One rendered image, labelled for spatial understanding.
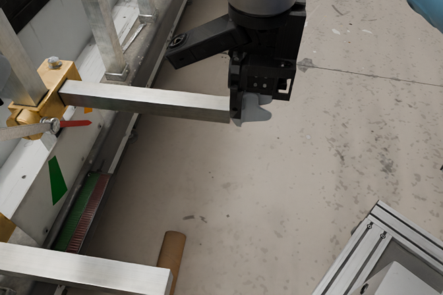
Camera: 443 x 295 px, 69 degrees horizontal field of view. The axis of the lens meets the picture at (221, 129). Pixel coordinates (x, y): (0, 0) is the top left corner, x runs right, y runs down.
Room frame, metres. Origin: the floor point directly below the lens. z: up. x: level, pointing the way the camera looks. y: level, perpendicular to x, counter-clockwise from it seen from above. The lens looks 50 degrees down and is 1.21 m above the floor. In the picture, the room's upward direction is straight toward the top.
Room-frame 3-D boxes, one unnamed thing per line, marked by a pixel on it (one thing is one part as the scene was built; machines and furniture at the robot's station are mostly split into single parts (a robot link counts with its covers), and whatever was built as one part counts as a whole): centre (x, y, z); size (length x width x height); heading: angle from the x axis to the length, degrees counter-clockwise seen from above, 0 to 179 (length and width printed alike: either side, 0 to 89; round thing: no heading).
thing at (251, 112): (0.32, -0.04, 0.86); 0.06 x 0.03 x 0.09; 81
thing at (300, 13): (0.33, -0.05, 0.97); 0.09 x 0.08 x 0.12; 81
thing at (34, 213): (0.31, 0.26, 0.75); 0.26 x 0.01 x 0.10; 171
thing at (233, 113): (0.32, -0.02, 0.91); 0.05 x 0.02 x 0.09; 171
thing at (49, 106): (0.37, 0.28, 0.85); 0.13 x 0.06 x 0.05; 171
